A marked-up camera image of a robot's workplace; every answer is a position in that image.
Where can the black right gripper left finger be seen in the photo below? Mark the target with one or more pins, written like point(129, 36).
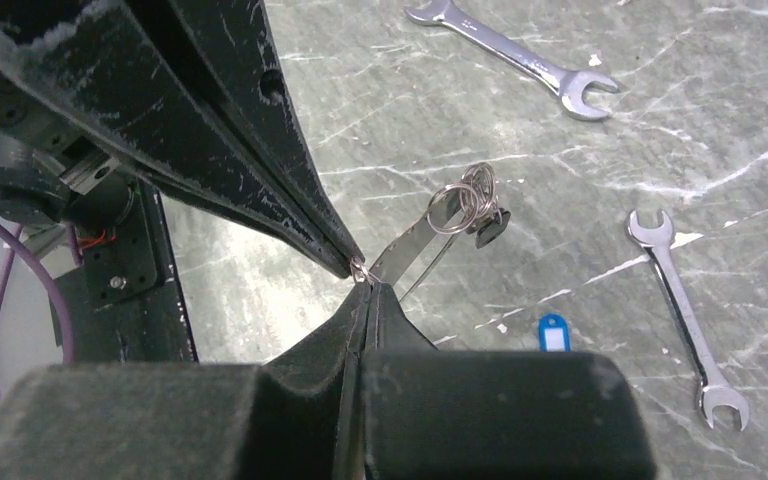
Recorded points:
point(296, 417)

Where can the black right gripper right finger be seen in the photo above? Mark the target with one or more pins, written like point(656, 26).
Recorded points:
point(467, 414)

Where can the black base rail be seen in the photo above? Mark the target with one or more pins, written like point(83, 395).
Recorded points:
point(125, 300)

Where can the small chrome open-end wrench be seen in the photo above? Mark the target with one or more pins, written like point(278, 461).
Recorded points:
point(714, 389)

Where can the key with blue tag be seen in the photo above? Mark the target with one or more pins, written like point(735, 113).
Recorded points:
point(553, 334)

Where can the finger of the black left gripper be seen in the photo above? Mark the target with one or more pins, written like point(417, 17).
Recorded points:
point(127, 76)
point(234, 41)

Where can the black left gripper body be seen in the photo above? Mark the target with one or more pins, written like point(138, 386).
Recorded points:
point(51, 172)

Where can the large chrome open-end wrench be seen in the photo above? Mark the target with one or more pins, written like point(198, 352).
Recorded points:
point(568, 86)

